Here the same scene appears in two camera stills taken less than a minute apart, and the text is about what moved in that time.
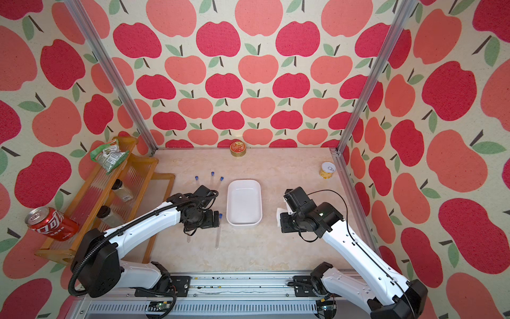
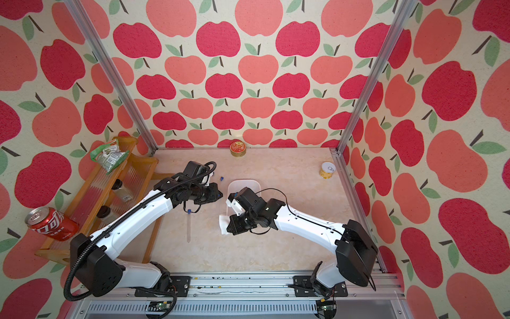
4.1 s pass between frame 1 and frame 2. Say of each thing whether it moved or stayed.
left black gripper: moved
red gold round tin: stayed
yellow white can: stayed
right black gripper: moved
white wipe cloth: moved
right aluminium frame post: stayed
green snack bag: stayed
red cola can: stayed
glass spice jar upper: stayed
